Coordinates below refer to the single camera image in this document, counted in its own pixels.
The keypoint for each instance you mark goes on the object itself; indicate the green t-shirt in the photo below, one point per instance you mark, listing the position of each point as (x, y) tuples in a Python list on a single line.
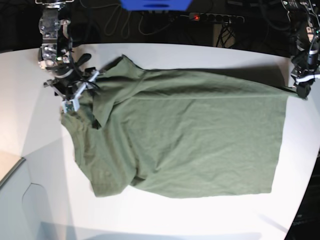
[(178, 133)]

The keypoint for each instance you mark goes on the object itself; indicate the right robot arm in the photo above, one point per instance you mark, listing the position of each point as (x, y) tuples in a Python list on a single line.
[(55, 55)]

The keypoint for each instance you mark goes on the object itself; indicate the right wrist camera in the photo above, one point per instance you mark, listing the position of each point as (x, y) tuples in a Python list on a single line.
[(71, 105)]

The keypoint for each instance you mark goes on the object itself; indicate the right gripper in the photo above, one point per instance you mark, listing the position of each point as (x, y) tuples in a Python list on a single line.
[(69, 82)]

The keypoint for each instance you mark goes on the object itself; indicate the black power strip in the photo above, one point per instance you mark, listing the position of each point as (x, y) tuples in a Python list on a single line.
[(216, 18)]

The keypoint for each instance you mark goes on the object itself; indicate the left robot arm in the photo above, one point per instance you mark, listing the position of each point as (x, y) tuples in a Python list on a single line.
[(304, 27)]

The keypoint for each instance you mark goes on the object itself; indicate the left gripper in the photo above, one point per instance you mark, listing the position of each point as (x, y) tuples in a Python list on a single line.
[(306, 69)]

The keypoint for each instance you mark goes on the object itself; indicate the blue box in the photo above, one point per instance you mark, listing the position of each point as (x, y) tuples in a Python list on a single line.
[(155, 5)]

